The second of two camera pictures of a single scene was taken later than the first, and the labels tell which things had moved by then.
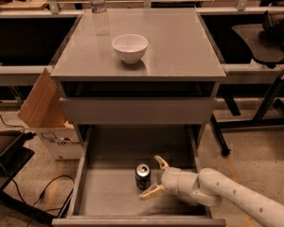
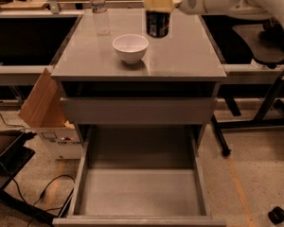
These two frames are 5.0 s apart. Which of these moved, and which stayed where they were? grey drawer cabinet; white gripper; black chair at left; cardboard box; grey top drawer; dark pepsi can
Moved: white gripper; dark pepsi can
Stayed: grey drawer cabinet; cardboard box; black chair at left; grey top drawer
